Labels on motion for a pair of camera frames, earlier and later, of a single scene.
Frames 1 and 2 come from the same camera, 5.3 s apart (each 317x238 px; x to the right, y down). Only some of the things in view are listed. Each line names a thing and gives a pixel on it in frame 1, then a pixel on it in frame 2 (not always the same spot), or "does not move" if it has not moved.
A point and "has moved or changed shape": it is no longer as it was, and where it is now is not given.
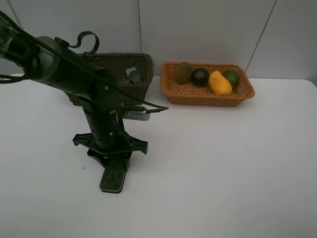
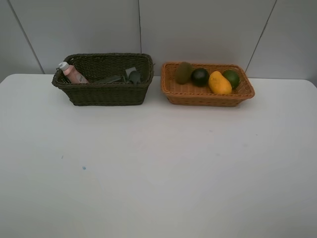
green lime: (232, 76) does not move
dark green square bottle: (133, 75) does not move
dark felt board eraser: (112, 180) has moved or changed shape
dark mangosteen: (199, 77) does not move
